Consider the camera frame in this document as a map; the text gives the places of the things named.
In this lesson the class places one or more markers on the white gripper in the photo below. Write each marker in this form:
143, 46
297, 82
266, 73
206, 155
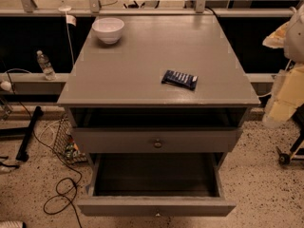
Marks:
295, 42

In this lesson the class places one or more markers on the grey drawer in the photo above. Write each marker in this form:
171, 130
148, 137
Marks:
155, 185
92, 140

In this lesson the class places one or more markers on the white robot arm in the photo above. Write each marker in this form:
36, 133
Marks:
289, 37

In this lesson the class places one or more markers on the grey top drawer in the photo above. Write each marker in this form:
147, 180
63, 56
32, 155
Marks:
92, 140

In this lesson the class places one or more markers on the grey wooden drawer cabinet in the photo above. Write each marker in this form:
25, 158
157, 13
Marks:
119, 87

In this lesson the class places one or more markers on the black wheeled stand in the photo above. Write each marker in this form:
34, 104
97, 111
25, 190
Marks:
296, 152

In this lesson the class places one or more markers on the blue snack packet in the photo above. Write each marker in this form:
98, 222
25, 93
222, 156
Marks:
180, 79

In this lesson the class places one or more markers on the white ceramic bowl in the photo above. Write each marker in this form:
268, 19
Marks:
108, 30

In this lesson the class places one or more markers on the clear plastic water bottle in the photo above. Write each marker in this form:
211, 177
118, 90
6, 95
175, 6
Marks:
45, 65

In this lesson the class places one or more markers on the black metal bar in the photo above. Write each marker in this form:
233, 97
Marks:
22, 152

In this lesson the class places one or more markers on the wire mesh basket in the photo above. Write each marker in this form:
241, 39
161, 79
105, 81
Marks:
65, 146

